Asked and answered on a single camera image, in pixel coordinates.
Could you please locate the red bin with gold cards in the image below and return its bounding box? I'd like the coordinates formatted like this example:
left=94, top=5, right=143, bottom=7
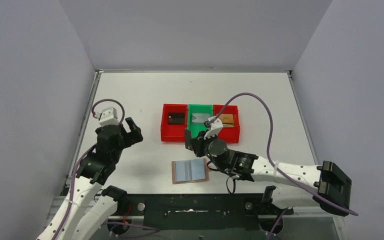
left=218, top=105, right=241, bottom=144

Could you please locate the red bin with black card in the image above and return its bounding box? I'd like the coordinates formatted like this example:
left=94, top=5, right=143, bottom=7
left=160, top=103, right=188, bottom=143

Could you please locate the black VIP card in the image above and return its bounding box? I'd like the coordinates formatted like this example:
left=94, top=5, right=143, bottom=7
left=184, top=129, right=193, bottom=151

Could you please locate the tan leather card holder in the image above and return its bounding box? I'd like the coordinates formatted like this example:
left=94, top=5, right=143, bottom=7
left=171, top=158, right=210, bottom=185

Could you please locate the green plastic bin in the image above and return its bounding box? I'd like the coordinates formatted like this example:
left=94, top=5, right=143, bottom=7
left=187, top=104, right=213, bottom=138

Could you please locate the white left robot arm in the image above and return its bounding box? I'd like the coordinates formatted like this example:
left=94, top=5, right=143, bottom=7
left=37, top=117, right=143, bottom=240

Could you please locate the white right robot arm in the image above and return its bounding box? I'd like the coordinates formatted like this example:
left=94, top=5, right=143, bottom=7
left=185, top=136, right=358, bottom=217

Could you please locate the gold card stack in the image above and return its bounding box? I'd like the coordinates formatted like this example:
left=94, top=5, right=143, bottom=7
left=219, top=113, right=235, bottom=128

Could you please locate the silver card stack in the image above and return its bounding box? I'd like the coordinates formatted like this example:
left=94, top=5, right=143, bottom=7
left=191, top=112, right=211, bottom=125

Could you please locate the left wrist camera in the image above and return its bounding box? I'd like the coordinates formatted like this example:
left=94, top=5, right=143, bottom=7
left=98, top=107, right=120, bottom=127

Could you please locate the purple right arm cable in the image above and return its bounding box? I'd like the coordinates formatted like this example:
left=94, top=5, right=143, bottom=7
left=205, top=92, right=360, bottom=240

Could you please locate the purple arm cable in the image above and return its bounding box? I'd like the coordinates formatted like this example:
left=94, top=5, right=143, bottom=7
left=49, top=98, right=161, bottom=240
left=205, top=92, right=360, bottom=240

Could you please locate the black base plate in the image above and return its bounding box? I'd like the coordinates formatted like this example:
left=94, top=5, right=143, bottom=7
left=109, top=193, right=283, bottom=231

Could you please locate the aluminium frame rail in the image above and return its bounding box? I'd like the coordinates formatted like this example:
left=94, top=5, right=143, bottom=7
left=46, top=194, right=345, bottom=220

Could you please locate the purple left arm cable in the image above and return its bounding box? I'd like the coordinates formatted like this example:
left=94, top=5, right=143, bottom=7
left=49, top=98, right=161, bottom=240

